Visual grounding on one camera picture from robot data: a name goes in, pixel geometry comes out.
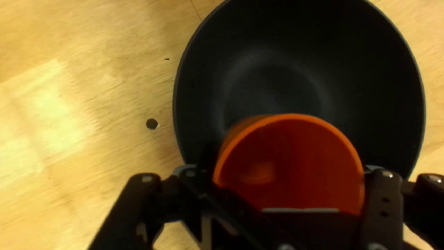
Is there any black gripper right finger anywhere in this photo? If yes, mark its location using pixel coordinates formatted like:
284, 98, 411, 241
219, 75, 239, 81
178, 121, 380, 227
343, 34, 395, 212
361, 167, 444, 250

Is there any black bowl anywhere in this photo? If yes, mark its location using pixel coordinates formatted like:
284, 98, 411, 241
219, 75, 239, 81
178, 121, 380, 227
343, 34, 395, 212
171, 0, 427, 181

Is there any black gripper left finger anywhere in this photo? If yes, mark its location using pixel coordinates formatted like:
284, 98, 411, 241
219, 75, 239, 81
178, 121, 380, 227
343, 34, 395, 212
86, 166, 261, 250

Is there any orange plastic cup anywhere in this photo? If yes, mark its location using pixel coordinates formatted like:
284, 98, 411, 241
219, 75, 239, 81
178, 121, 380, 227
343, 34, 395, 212
211, 113, 368, 217

